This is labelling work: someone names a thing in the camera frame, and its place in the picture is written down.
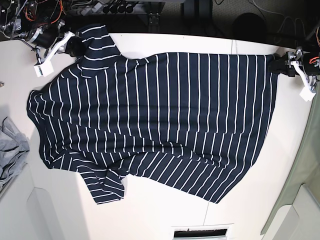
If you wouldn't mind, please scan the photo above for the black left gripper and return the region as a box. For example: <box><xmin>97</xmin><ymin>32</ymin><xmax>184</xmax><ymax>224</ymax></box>
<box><xmin>268</xmin><ymin>49</ymin><xmax>312</xmax><ymax>77</ymax></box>

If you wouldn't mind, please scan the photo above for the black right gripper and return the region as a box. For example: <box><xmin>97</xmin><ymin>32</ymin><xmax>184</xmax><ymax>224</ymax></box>
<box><xmin>25</xmin><ymin>21</ymin><xmax>85</xmax><ymax>58</ymax></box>

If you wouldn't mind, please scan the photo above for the navy white-striped t-shirt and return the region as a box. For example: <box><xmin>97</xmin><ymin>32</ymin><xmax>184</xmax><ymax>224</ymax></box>
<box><xmin>26</xmin><ymin>24</ymin><xmax>278</xmax><ymax>204</ymax></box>

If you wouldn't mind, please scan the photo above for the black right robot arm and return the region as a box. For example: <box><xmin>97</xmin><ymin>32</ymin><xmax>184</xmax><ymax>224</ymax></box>
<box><xmin>0</xmin><ymin>0</ymin><xmax>86</xmax><ymax>58</ymax></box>

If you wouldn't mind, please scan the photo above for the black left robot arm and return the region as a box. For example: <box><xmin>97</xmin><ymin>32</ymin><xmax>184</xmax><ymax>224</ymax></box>
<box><xmin>267</xmin><ymin>22</ymin><xmax>320</xmax><ymax>81</ymax></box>

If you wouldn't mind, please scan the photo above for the white power strip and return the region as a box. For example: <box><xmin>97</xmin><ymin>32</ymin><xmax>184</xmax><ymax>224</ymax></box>
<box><xmin>74</xmin><ymin>2</ymin><xmax>104</xmax><ymax>16</ymax></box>

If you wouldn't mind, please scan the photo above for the black round stool base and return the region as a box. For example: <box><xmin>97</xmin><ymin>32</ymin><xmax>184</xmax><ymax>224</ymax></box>
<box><xmin>232</xmin><ymin>12</ymin><xmax>268</xmax><ymax>43</ymax></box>

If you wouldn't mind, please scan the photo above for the grey cloth pile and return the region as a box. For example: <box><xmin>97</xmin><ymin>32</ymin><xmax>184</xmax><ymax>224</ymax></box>
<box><xmin>0</xmin><ymin>117</ymin><xmax>30</xmax><ymax>189</ymax></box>

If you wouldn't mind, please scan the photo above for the green-grey side panel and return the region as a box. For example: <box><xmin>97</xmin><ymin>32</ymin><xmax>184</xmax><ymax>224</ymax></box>
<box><xmin>261</xmin><ymin>82</ymin><xmax>320</xmax><ymax>240</ymax></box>

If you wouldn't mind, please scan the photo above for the white left side panel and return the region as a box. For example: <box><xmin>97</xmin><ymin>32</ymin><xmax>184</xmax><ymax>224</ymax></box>
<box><xmin>0</xmin><ymin>165</ymin><xmax>65</xmax><ymax>240</ymax></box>

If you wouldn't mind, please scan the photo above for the white slotted vent tray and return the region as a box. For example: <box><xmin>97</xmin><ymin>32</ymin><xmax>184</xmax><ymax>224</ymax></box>
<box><xmin>171</xmin><ymin>223</ymin><xmax>234</xmax><ymax>240</ymax></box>

